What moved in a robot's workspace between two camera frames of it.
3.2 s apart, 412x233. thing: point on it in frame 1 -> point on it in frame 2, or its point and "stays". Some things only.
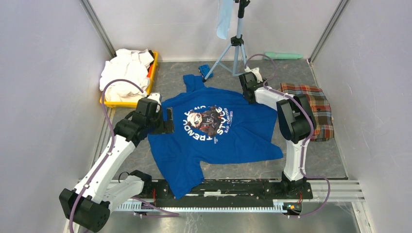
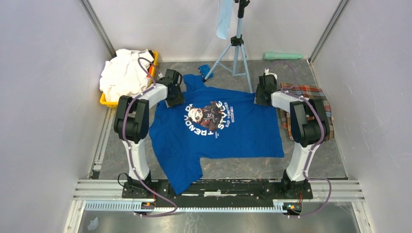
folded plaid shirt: x=325 y=128 stays
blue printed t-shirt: x=211 y=125 stays
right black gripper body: x=264 y=81 -> x=258 y=98
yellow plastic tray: x=134 y=104 stays
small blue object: x=204 y=69 stays
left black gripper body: x=156 y=124 -> x=177 y=98
